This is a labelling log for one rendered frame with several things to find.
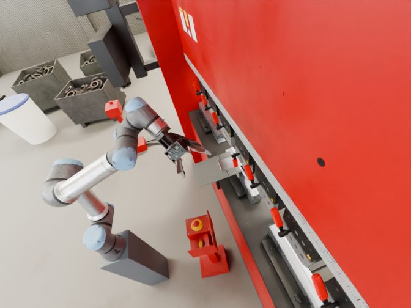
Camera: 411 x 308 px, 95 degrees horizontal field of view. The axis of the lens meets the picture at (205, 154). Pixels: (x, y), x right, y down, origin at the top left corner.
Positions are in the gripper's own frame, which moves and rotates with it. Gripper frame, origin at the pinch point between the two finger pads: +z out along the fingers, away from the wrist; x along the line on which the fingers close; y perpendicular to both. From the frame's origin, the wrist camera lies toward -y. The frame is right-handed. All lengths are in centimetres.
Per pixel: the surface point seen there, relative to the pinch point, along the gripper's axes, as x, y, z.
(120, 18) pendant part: 4, -111, -120
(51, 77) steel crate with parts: -206, -319, -276
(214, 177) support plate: -9.0, -31.1, 17.8
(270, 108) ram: 32.3, 22.7, -3.9
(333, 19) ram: 42, 43, -12
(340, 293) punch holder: 16, 36, 39
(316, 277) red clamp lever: 14, 33, 35
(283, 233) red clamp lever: 11.6, 19.6, 31.2
